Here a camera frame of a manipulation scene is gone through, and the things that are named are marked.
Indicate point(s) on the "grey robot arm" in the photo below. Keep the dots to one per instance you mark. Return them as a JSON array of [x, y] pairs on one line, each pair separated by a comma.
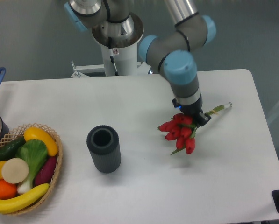
[[119, 32]]

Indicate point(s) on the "dark green cucumber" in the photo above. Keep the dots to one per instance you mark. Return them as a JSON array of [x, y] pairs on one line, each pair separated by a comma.
[[9, 150]]

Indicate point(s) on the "orange fruit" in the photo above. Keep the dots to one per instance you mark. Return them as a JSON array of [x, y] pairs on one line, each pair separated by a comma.
[[7, 190]]

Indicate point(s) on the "long yellow banana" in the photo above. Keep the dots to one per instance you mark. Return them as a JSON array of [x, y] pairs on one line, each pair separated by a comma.
[[20, 202]]

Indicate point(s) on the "red tulip bouquet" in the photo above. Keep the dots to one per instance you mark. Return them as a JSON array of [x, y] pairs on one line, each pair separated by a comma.
[[182, 129]]

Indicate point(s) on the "green bok choy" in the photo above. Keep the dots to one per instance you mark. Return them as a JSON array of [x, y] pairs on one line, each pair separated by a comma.
[[34, 153]]

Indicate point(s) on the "beige round disc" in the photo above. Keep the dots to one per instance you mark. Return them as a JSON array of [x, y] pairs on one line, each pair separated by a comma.
[[15, 171]]

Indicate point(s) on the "woven wicker basket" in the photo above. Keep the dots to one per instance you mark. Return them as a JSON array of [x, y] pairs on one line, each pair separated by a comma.
[[18, 132]]

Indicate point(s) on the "dark grey ribbed vase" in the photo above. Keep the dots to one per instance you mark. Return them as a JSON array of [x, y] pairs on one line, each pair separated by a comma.
[[104, 147]]

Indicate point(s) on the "purple sweet potato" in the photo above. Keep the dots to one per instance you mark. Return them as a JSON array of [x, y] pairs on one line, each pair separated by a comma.
[[46, 172]]

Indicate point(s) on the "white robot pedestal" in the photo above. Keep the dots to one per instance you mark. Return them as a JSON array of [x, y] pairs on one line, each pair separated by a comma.
[[116, 62]]

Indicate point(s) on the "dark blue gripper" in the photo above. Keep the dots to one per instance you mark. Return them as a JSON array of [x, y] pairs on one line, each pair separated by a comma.
[[192, 106]]

